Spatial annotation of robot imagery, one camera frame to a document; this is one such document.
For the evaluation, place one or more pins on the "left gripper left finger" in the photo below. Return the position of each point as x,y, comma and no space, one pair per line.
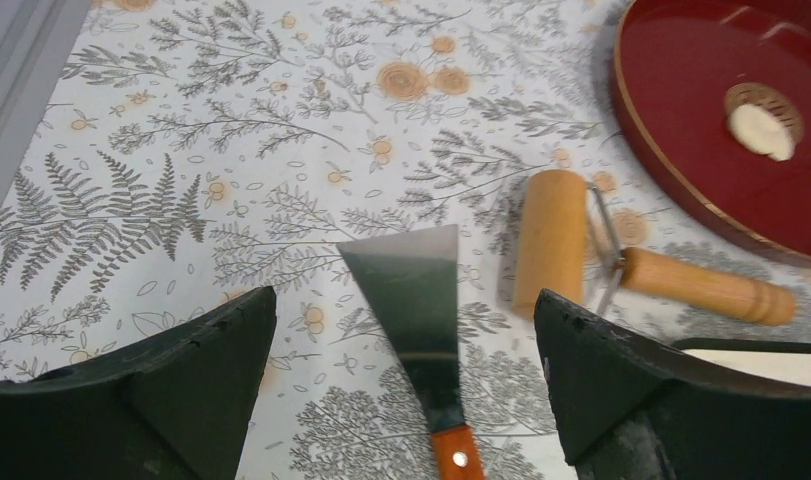
175,405

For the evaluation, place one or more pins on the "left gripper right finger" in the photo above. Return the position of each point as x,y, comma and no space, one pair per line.
627,406

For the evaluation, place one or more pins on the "wooden roller with handle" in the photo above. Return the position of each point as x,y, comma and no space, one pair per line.
551,252

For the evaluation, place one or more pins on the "metal scraper orange handle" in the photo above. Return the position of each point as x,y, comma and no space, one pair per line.
410,282

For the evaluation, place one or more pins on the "round cut dough wrapper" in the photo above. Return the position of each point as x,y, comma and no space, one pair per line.
760,132

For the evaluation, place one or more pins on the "strawberry pattern rectangular tray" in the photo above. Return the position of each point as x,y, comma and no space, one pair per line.
783,361

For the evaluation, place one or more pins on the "floral tablecloth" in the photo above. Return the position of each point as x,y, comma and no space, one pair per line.
193,150

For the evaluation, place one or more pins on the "red round lacquer tray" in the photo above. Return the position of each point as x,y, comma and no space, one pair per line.
673,64

